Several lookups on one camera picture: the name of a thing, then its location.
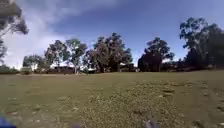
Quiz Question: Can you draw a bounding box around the row of spreading trees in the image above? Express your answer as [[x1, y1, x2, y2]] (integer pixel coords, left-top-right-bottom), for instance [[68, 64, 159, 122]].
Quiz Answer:
[[0, 16, 224, 75]]

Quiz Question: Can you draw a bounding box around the dry grass field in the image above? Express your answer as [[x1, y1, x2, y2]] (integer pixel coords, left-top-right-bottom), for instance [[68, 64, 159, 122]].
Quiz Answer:
[[0, 69, 224, 128]]

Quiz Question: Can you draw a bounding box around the tall tree with dark crown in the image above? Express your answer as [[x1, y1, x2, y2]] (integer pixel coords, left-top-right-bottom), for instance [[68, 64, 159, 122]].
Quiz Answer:
[[0, 0, 30, 65]]

